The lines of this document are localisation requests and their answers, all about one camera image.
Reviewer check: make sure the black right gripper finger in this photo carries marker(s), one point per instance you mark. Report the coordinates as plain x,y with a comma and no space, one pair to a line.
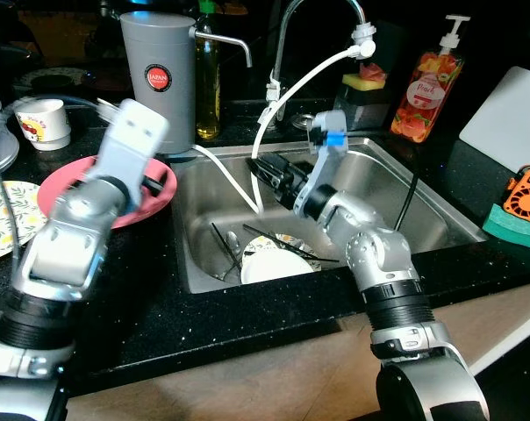
269,165
267,181

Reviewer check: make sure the pink plate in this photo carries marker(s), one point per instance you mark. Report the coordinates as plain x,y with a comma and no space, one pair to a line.
61,191

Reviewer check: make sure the floral patterned plate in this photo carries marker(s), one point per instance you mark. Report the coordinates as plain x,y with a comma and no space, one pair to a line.
304,237
6,224

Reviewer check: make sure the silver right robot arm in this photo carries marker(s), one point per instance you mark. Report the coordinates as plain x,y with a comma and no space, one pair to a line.
379,254

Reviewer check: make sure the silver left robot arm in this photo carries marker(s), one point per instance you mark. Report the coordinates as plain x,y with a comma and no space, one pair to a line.
59,254

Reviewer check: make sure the chrome kitchen faucet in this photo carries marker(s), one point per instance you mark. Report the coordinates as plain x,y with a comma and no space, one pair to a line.
279,61

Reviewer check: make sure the round steel counter fitting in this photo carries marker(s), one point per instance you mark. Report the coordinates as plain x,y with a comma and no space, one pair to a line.
304,120

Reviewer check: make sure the grey water filter canister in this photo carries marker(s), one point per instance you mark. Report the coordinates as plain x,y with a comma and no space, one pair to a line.
157,105

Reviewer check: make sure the white bowl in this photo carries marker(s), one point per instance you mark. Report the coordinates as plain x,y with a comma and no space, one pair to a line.
274,267

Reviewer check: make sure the oil bottle with green cap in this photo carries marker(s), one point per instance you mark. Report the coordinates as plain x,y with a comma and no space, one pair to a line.
207,96

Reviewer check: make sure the black sponge holder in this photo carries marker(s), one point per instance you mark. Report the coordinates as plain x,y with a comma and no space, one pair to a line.
361,110

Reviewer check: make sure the white printed cup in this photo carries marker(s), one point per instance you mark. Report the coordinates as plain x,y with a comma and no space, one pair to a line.
46,118

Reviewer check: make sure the yellow pink sponge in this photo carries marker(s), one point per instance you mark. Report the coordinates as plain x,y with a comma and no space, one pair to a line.
363,81

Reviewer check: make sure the stainless steel sink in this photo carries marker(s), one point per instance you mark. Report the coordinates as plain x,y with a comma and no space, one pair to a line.
423,219

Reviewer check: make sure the peach print soap dispenser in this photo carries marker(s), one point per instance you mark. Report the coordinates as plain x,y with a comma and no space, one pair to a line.
423,101

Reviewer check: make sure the orange handheld fan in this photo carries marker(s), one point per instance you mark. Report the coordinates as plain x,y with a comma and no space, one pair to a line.
521,197

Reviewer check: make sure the beige cabinet front panel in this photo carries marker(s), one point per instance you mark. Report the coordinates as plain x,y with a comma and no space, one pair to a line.
274,377

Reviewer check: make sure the white cutting board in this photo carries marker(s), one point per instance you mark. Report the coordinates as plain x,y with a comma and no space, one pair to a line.
511,123

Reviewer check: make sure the green sponge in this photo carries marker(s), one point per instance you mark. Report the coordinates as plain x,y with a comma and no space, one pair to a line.
511,230

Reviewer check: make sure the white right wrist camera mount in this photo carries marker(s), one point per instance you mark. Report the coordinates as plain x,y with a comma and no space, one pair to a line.
328,162

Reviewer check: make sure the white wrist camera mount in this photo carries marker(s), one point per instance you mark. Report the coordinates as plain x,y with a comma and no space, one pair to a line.
328,162
133,140

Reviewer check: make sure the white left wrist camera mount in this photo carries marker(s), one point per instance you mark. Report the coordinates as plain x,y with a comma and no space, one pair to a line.
133,140

